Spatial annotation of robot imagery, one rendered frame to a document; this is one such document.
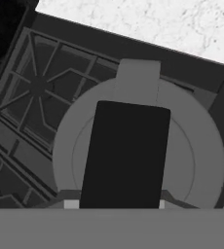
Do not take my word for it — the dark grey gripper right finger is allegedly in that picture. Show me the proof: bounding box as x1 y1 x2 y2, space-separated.
158 189 200 210

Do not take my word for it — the grey kettle with black handle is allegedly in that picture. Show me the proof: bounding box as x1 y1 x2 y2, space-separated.
52 58 224 210

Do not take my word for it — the black stove hob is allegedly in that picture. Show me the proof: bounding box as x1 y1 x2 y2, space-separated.
0 12 224 210

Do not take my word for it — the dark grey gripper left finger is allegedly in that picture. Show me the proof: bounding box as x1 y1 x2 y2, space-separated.
33 189 83 210

